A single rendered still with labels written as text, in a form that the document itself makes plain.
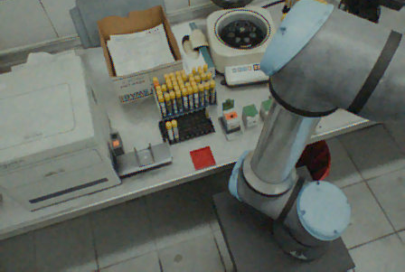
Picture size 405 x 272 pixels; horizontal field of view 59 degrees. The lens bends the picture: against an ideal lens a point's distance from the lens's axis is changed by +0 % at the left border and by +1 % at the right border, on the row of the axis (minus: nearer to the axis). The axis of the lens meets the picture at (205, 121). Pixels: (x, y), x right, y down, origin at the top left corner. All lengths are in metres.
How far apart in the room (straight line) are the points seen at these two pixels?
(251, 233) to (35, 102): 0.65
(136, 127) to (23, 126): 0.40
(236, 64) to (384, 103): 0.86
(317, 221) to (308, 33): 0.44
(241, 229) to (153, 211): 1.09
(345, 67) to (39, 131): 0.71
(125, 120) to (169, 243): 0.90
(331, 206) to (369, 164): 1.48
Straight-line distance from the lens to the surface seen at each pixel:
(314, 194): 0.80
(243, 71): 1.28
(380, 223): 2.16
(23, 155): 0.93
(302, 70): 0.48
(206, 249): 1.95
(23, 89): 1.04
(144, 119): 1.24
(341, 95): 0.48
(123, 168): 1.12
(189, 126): 1.18
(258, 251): 0.99
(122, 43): 1.39
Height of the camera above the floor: 1.90
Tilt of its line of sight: 58 degrees down
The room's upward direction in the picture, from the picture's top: 3 degrees counter-clockwise
